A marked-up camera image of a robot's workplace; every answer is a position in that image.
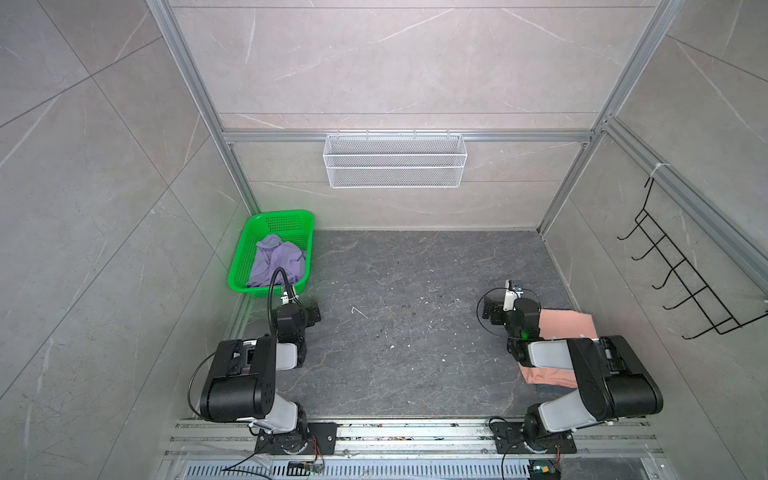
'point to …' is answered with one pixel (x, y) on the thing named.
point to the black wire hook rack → (711, 307)
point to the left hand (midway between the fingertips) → (295, 296)
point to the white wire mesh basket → (394, 160)
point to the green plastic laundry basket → (295, 226)
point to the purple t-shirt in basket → (272, 254)
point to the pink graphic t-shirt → (556, 325)
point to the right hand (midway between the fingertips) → (500, 294)
